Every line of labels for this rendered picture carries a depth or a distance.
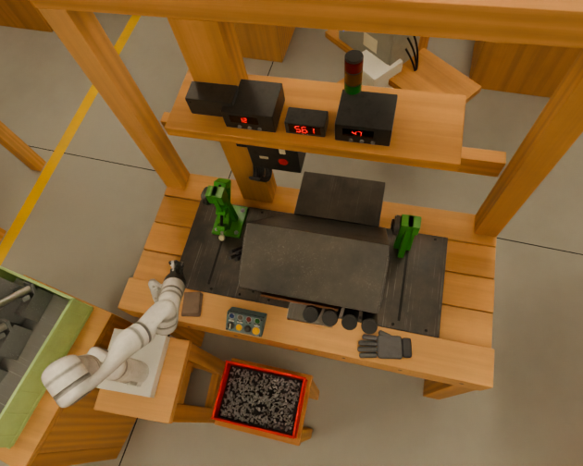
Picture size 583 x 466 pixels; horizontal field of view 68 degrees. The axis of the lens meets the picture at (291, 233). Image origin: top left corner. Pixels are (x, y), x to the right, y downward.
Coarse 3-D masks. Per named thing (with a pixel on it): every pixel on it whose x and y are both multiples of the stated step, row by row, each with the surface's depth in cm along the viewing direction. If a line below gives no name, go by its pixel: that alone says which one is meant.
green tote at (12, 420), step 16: (0, 272) 189; (48, 288) 181; (80, 304) 184; (64, 320) 178; (80, 320) 187; (48, 336) 173; (64, 336) 181; (48, 352) 175; (64, 352) 184; (32, 368) 169; (32, 384) 173; (16, 400) 167; (32, 400) 176; (0, 416) 162; (16, 416) 170; (0, 432) 164; (16, 432) 172
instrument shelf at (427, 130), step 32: (288, 96) 136; (320, 96) 135; (416, 96) 131; (448, 96) 130; (192, 128) 135; (224, 128) 133; (416, 128) 126; (448, 128) 125; (384, 160) 126; (416, 160) 122; (448, 160) 121
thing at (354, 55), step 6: (348, 54) 115; (354, 54) 114; (360, 54) 114; (348, 60) 114; (354, 60) 113; (360, 60) 114; (348, 66) 115; (354, 66) 114; (360, 66) 115; (348, 72) 117; (354, 72) 116; (360, 72) 117
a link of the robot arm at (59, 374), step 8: (56, 360) 102; (64, 360) 102; (72, 360) 104; (80, 360) 106; (88, 360) 118; (48, 368) 100; (56, 368) 101; (64, 368) 101; (72, 368) 102; (80, 368) 104; (88, 368) 117; (96, 368) 121; (48, 376) 100; (56, 376) 100; (64, 376) 101; (72, 376) 101; (80, 376) 102; (48, 384) 100; (56, 384) 100; (64, 384) 100; (56, 392) 100
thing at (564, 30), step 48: (48, 0) 114; (96, 0) 110; (144, 0) 107; (192, 0) 104; (240, 0) 101; (288, 0) 98; (336, 0) 95; (384, 0) 93; (432, 0) 91; (480, 0) 90; (528, 0) 88; (576, 0) 87
